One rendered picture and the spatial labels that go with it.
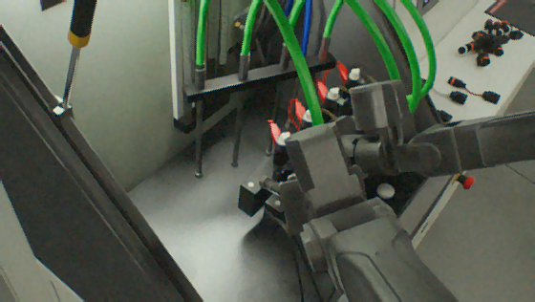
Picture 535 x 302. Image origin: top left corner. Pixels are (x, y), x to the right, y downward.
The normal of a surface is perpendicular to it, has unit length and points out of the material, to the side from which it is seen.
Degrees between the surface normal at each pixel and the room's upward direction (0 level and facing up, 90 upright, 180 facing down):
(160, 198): 0
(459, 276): 0
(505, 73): 0
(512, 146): 64
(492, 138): 57
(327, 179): 44
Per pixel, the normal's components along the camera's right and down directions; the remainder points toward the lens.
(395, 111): -0.54, 0.22
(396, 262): -0.31, -0.91
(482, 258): 0.11, -0.65
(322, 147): 0.07, 0.05
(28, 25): 0.79, 0.52
